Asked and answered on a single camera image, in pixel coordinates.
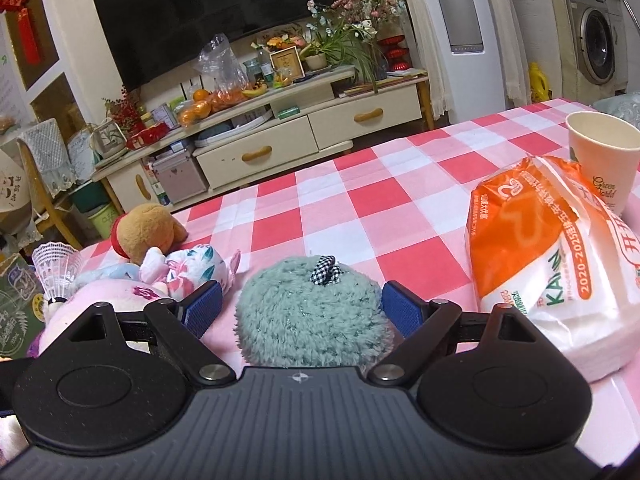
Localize potted green plant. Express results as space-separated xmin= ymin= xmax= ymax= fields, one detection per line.
xmin=300 ymin=20 xmax=382 ymax=93

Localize light blue fluffy plush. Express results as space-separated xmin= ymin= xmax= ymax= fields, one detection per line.
xmin=75 ymin=261 xmax=142 ymax=292

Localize brown bear plush toy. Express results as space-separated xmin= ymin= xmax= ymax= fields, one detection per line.
xmin=111 ymin=203 xmax=188 ymax=266

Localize light green trash bin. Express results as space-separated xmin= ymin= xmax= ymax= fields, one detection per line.
xmin=87 ymin=205 xmax=122 ymax=241

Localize cardboard box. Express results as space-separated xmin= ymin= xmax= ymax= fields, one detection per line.
xmin=0 ymin=254 xmax=47 ymax=361

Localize beige printed tote bag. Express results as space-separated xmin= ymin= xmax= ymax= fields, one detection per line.
xmin=0 ymin=150 xmax=42 ymax=241

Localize wooden chair with lace cover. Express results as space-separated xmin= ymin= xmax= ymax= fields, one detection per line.
xmin=17 ymin=119 xmax=83 ymax=251

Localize black flat television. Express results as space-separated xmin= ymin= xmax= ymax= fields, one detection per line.
xmin=91 ymin=0 xmax=335 ymax=93

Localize pink flower bouquet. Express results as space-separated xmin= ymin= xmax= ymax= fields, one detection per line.
xmin=307 ymin=0 xmax=406 ymax=36

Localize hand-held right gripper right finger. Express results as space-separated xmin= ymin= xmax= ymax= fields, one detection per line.
xmin=368 ymin=281 xmax=543 ymax=386

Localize grey pillow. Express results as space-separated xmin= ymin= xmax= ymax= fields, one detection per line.
xmin=592 ymin=91 xmax=640 ymax=128

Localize floral print plush toy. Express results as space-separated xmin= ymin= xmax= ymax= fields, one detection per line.
xmin=140 ymin=244 xmax=242 ymax=306

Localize cream television cabinet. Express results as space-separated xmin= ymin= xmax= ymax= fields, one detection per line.
xmin=92 ymin=67 xmax=431 ymax=211

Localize red flat box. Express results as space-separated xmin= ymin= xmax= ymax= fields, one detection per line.
xmin=127 ymin=122 xmax=171 ymax=151

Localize red glass vase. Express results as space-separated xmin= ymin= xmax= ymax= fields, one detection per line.
xmin=377 ymin=35 xmax=411 ymax=73

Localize pink plush toy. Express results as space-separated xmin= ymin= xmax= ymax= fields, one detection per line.
xmin=27 ymin=280 xmax=191 ymax=361

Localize wooden picture frame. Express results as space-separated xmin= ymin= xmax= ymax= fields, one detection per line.
xmin=270 ymin=46 xmax=303 ymax=86

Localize grey washing machine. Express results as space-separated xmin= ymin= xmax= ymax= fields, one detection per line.
xmin=562 ymin=0 xmax=628 ymax=98

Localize bag of oranges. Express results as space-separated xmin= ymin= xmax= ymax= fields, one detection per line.
xmin=177 ymin=90 xmax=246 ymax=128

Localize red white checkered tablecloth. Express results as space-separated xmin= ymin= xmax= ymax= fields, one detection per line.
xmin=30 ymin=97 xmax=640 ymax=461

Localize white standing air conditioner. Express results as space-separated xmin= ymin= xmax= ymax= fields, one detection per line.
xmin=425 ymin=0 xmax=506 ymax=123

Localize pink storage case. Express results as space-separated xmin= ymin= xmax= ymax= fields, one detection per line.
xmin=152 ymin=152 xmax=208 ymax=206

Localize green fluffy plush toy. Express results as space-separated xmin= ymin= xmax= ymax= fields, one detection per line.
xmin=234 ymin=254 xmax=393 ymax=368

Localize red berry branches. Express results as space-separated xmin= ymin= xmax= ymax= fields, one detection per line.
xmin=102 ymin=85 xmax=143 ymax=131

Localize orange white tissue pack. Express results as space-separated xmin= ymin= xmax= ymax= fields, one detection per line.
xmin=465 ymin=155 xmax=640 ymax=383

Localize dark green bin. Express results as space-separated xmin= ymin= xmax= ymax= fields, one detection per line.
xmin=70 ymin=180 xmax=108 ymax=213

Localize clear plastic bag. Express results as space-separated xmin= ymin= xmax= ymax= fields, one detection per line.
xmin=195 ymin=33 xmax=248 ymax=93

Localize white shuttlecock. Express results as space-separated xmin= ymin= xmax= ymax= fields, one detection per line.
xmin=31 ymin=241 xmax=83 ymax=307

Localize yellow detergent bottle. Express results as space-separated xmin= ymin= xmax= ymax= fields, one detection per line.
xmin=527 ymin=62 xmax=551 ymax=103

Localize white paper cup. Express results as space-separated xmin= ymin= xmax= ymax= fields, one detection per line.
xmin=566 ymin=111 xmax=640 ymax=216

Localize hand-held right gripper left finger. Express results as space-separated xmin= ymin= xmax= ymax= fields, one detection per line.
xmin=65 ymin=280 xmax=235 ymax=386

